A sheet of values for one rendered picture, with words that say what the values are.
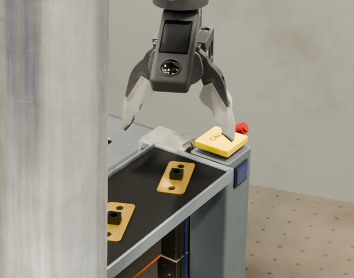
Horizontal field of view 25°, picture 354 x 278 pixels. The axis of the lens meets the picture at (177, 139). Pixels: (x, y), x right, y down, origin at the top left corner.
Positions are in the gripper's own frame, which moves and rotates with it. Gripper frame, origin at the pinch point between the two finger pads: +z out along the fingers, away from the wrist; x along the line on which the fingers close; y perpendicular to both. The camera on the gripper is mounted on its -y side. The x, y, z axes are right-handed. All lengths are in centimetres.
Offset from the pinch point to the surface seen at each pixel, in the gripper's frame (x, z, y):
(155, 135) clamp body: 10.5, 16.1, 29.5
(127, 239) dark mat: 2.8, 6.1, -15.5
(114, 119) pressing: 23, 22, 45
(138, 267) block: 2.2, 12.4, -12.7
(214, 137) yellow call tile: -3.0, 6.1, 12.9
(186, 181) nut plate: -1.6, 5.8, -1.2
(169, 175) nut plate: 0.8, 5.2, -1.0
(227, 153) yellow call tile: -5.6, 6.4, 9.1
